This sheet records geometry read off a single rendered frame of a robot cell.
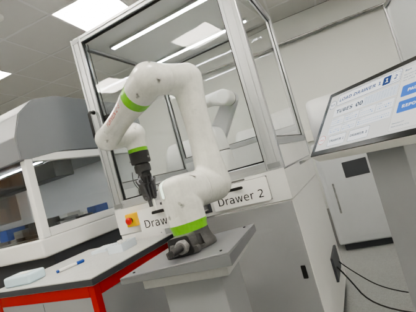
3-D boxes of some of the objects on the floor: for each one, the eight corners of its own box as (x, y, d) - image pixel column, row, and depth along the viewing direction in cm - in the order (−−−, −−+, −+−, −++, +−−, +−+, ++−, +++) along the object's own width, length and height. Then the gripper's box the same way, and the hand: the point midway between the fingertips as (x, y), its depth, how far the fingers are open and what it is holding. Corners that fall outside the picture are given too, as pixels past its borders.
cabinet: (347, 377, 140) (294, 198, 144) (156, 373, 183) (120, 235, 187) (350, 283, 226) (317, 173, 230) (220, 295, 270) (194, 202, 274)
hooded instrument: (81, 403, 174) (2, 89, 183) (-87, 390, 252) (-136, 169, 261) (187, 298, 284) (135, 104, 292) (47, 311, 361) (9, 158, 370)
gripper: (143, 164, 158) (156, 212, 157) (126, 167, 146) (140, 218, 145) (156, 160, 155) (169, 208, 154) (139, 163, 143) (153, 215, 142)
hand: (153, 206), depth 150 cm, fingers closed, pressing on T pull
